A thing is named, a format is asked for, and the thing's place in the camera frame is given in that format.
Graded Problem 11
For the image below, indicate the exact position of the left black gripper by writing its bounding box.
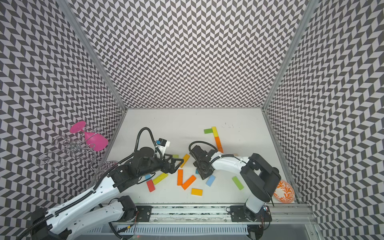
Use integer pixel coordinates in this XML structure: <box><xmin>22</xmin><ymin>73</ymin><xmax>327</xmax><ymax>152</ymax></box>
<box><xmin>138</xmin><ymin>152</ymin><xmax>184</xmax><ymax>178</ymax></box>

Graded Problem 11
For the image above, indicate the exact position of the yellow-orange block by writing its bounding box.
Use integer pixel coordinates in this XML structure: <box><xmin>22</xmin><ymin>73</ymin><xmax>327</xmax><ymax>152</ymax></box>
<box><xmin>180</xmin><ymin>154</ymin><xmax>190</xmax><ymax>168</ymax></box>
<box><xmin>191</xmin><ymin>188</ymin><xmax>203</xmax><ymax>197</ymax></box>

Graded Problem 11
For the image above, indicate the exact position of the light blue small block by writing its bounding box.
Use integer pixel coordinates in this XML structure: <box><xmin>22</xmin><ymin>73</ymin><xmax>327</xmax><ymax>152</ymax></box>
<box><xmin>206</xmin><ymin>175</ymin><xmax>216</xmax><ymax>187</ymax></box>

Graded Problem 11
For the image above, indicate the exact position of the yellow block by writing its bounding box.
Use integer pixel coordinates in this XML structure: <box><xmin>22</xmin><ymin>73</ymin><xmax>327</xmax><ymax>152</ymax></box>
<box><xmin>212</xmin><ymin>127</ymin><xmax>219</xmax><ymax>138</ymax></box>

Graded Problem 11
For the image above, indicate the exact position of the green long block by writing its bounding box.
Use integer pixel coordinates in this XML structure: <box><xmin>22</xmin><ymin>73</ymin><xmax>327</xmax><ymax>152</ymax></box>
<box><xmin>232</xmin><ymin>177</ymin><xmax>244</xmax><ymax>191</ymax></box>

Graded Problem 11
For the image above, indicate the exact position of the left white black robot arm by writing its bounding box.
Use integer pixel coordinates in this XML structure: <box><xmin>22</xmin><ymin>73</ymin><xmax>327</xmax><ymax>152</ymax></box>
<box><xmin>17</xmin><ymin>127</ymin><xmax>184</xmax><ymax>240</ymax></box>

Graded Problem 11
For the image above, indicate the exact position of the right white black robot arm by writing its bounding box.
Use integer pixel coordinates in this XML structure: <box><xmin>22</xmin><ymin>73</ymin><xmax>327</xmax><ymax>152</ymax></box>
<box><xmin>189</xmin><ymin>141</ymin><xmax>282</xmax><ymax>223</ymax></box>

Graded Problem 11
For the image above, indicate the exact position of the orange vertical block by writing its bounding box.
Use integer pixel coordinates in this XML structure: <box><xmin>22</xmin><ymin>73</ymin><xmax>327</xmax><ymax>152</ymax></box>
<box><xmin>177</xmin><ymin>169</ymin><xmax>184</xmax><ymax>186</ymax></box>

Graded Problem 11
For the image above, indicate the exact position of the yellow-green long block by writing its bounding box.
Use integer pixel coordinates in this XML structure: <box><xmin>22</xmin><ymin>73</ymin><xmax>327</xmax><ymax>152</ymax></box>
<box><xmin>153</xmin><ymin>173</ymin><xmax>168</xmax><ymax>185</ymax></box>

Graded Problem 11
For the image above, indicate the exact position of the orange diagonal block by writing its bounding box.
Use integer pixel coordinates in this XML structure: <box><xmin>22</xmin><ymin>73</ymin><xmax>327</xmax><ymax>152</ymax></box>
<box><xmin>182</xmin><ymin>175</ymin><xmax>197</xmax><ymax>190</ymax></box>

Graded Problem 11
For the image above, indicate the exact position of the yellow-orange bottom block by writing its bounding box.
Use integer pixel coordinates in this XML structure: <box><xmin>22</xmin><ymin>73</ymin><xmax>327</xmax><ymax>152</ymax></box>
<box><xmin>191</xmin><ymin>188</ymin><xmax>203</xmax><ymax>197</ymax></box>

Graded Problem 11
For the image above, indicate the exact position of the red small block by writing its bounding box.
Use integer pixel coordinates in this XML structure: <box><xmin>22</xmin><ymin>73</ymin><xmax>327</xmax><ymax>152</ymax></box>
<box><xmin>146</xmin><ymin>180</ymin><xmax>156</xmax><ymax>193</ymax></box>

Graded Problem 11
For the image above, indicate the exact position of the pink plastic wine glass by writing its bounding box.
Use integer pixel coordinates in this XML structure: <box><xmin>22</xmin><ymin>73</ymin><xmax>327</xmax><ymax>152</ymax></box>
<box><xmin>70</xmin><ymin>121</ymin><xmax>109</xmax><ymax>152</ymax></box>

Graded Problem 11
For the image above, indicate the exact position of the orange patterned bowl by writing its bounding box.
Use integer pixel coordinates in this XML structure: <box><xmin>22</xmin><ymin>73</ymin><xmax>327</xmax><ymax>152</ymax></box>
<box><xmin>274</xmin><ymin>180</ymin><xmax>295</xmax><ymax>204</ymax></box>

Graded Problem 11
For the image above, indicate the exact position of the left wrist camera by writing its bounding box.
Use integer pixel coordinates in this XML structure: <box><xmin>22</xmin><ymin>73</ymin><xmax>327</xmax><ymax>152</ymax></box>
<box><xmin>156</xmin><ymin>138</ymin><xmax>170</xmax><ymax>155</ymax></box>

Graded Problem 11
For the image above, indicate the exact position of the aluminium mounting rail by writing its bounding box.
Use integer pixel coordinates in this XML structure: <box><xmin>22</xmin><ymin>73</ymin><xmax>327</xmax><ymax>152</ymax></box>
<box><xmin>121</xmin><ymin>204</ymin><xmax>317</xmax><ymax>225</ymax></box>

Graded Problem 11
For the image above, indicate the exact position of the silver wire glass rack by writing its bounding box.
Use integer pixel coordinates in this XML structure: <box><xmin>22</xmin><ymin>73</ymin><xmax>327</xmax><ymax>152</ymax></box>
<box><xmin>35</xmin><ymin>127</ymin><xmax>106</xmax><ymax>173</ymax></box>

